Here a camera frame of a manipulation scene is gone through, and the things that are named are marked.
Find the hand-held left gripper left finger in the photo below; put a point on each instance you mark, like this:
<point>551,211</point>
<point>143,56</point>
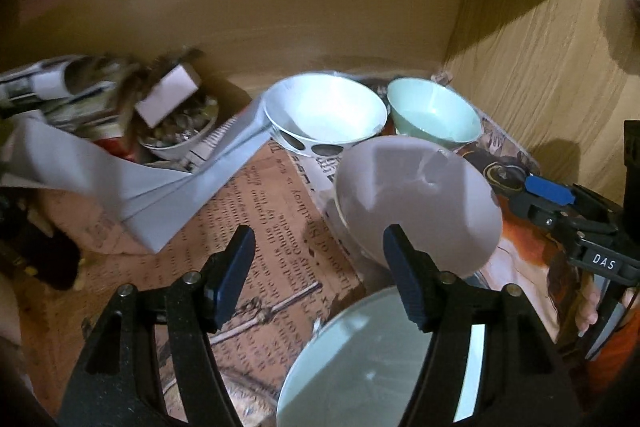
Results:
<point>232,267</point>

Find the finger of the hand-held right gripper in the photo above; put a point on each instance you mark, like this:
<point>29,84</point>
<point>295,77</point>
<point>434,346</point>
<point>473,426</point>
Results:
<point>607,322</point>
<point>547,189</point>

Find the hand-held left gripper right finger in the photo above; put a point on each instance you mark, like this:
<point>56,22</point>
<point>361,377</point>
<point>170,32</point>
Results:
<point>407,277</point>

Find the pink bowl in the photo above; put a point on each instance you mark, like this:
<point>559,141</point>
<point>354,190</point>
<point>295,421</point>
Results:
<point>415,197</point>

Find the light green plate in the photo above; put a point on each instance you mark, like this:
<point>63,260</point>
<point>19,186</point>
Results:
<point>360,357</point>

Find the mint green bowl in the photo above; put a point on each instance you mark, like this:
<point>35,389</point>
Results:
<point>430,117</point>

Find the white patterned bowl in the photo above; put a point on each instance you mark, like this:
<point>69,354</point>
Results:
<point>325,107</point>

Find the person's right hand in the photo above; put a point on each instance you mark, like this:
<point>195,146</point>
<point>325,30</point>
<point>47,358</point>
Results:
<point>586,307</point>

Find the person's orange clothing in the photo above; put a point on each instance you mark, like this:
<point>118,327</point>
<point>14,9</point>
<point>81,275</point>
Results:
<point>615,382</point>

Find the printed newspaper mat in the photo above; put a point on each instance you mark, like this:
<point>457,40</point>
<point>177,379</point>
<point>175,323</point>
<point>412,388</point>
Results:
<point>280,227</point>

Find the white card box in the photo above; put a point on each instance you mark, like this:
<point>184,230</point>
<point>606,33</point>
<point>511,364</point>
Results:
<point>167,94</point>

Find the stack of newspapers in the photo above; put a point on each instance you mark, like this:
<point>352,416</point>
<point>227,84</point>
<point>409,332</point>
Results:
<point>75,77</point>

